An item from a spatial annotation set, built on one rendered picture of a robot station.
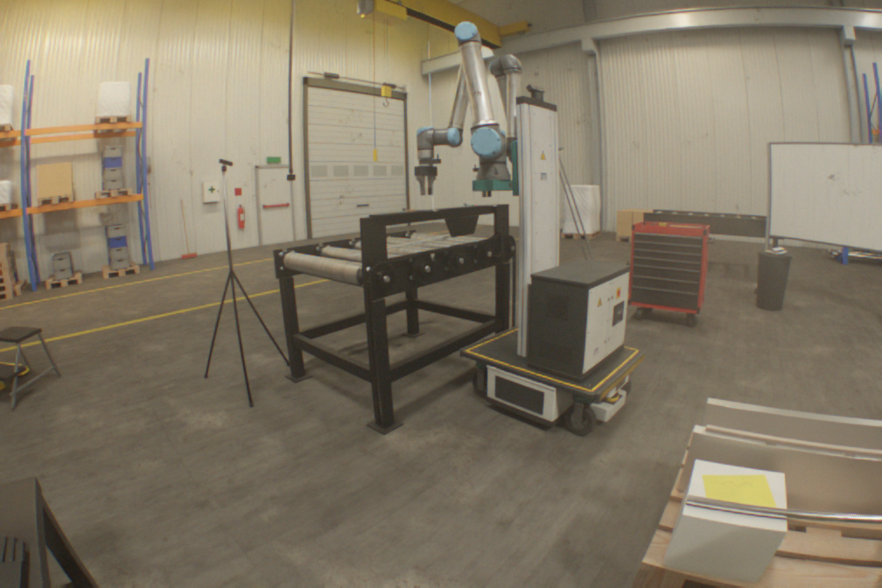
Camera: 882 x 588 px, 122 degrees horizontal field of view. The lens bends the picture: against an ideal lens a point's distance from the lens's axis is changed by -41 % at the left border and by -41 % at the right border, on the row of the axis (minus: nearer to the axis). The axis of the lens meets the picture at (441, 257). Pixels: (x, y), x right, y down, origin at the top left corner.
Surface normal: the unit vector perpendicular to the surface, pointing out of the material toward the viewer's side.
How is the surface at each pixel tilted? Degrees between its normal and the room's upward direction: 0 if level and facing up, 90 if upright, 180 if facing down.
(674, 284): 90
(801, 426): 90
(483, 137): 95
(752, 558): 90
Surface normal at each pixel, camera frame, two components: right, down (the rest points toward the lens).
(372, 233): 0.76, 0.08
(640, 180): -0.65, 0.15
